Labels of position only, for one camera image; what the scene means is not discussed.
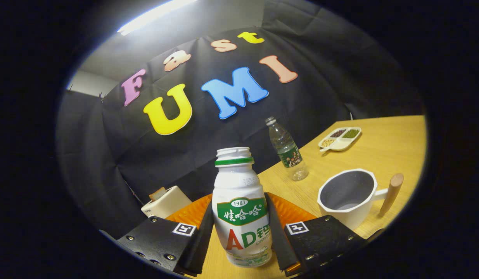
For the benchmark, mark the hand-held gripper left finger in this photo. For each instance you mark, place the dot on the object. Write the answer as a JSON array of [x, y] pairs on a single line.
[[202, 240]]

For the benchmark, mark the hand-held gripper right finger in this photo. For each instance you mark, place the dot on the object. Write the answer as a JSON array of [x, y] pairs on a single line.
[[280, 244]]

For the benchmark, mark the white juice bottle green label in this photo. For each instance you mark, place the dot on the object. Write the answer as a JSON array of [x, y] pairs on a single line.
[[239, 190]]

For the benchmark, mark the clear plastic water bottle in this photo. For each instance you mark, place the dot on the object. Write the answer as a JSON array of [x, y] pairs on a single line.
[[287, 151]]

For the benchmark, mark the cream toaster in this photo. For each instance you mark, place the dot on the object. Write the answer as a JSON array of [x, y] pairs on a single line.
[[169, 203]]

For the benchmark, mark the slice of toast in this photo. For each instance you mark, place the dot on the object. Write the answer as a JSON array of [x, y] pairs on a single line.
[[158, 193]]

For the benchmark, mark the white divided tray with beans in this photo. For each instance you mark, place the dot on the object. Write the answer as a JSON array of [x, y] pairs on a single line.
[[342, 145]]

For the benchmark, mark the wooden table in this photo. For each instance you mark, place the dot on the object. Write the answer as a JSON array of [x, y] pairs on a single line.
[[390, 151]]

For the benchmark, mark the ceiling light panel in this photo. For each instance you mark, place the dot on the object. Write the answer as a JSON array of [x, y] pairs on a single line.
[[154, 15]]

